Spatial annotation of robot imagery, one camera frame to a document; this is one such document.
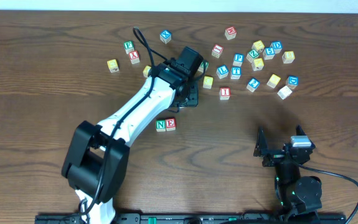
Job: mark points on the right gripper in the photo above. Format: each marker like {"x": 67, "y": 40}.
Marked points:
{"x": 276, "y": 156}

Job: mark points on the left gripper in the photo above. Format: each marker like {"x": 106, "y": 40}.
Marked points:
{"x": 190, "y": 97}

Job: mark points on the green R block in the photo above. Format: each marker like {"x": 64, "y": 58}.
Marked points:
{"x": 203, "y": 66}

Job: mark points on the red E block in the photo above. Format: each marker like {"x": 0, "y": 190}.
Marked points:
{"x": 170, "y": 124}

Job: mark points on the green N block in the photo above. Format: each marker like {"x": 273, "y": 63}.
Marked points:
{"x": 160, "y": 125}

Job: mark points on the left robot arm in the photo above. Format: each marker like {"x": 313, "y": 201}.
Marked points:
{"x": 97, "y": 157}

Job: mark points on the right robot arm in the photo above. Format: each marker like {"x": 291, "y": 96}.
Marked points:
{"x": 298, "y": 195}

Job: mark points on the plain yellow block centre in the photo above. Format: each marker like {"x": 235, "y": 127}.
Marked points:
{"x": 208, "y": 82}

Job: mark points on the red I block upper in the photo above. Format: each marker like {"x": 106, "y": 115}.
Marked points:
{"x": 217, "y": 51}

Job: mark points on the red i block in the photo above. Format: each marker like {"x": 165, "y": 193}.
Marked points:
{"x": 224, "y": 93}
{"x": 217, "y": 51}

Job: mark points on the blue L block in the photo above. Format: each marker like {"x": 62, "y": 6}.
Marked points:
{"x": 222, "y": 71}

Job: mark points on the blue X block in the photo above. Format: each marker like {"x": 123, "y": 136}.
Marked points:
{"x": 165, "y": 36}

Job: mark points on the yellow O block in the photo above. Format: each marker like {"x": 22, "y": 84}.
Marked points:
{"x": 147, "y": 71}

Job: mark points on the white block right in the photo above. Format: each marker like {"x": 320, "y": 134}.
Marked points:
{"x": 284, "y": 92}

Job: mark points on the red I block lower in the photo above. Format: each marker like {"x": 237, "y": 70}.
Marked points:
{"x": 224, "y": 93}

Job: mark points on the blue T block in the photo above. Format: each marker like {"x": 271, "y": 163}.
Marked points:
{"x": 236, "y": 73}

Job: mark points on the blue P block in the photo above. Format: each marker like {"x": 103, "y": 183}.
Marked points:
{"x": 238, "y": 60}

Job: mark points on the red block top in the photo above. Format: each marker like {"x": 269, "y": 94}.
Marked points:
{"x": 230, "y": 33}

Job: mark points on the red Y block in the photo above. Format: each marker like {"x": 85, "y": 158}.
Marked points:
{"x": 134, "y": 57}

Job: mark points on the blue D block lower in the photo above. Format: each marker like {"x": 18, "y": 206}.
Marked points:
{"x": 292, "y": 82}

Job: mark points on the blue d block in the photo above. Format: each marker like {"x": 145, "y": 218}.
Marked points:
{"x": 292, "y": 82}
{"x": 276, "y": 46}

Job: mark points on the blue 2 block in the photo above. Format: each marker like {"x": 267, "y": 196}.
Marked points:
{"x": 253, "y": 84}

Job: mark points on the green F block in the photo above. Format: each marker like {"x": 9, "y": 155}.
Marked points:
{"x": 128, "y": 46}

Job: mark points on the green Z block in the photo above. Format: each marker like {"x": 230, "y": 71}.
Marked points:
{"x": 252, "y": 55}

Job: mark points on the yellow block below Z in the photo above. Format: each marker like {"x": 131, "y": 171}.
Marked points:
{"x": 257, "y": 64}

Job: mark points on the yellow block top right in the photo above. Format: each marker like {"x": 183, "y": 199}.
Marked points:
{"x": 258, "y": 46}

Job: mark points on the yellow block far left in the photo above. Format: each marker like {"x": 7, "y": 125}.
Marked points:
{"x": 113, "y": 65}

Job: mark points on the blue 5 block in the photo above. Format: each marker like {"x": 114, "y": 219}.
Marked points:
{"x": 268, "y": 53}

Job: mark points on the yellow 8 block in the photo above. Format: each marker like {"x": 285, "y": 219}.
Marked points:
{"x": 288, "y": 57}

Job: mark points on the blue D block upper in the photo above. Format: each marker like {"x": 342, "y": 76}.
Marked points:
{"x": 276, "y": 46}

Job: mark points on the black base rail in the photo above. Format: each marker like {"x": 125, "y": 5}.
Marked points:
{"x": 135, "y": 218}

